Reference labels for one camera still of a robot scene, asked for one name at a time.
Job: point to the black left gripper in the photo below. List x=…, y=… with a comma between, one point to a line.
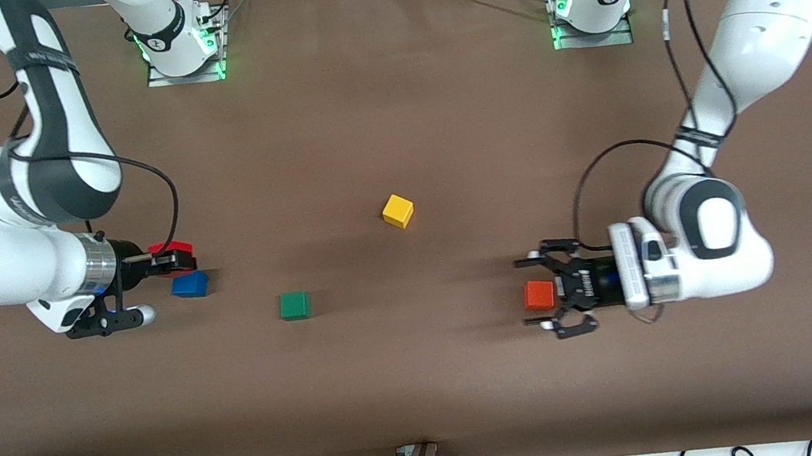
x=592, y=283

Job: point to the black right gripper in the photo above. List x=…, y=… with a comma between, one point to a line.
x=129, y=269

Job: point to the red wooden cube block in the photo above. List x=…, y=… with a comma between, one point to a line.
x=168, y=247

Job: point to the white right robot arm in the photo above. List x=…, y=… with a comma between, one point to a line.
x=0, y=262

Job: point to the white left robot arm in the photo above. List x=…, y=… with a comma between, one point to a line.
x=771, y=44

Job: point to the blue wooden cube block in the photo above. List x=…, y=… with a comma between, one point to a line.
x=189, y=287

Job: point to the orange wooden cube block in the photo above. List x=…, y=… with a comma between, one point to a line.
x=538, y=295

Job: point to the green wooden cube block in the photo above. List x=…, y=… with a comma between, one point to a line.
x=294, y=306

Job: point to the yellow wooden cube block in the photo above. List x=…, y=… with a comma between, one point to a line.
x=397, y=211

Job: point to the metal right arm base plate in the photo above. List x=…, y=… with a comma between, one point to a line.
x=163, y=81

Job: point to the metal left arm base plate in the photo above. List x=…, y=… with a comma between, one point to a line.
x=573, y=45

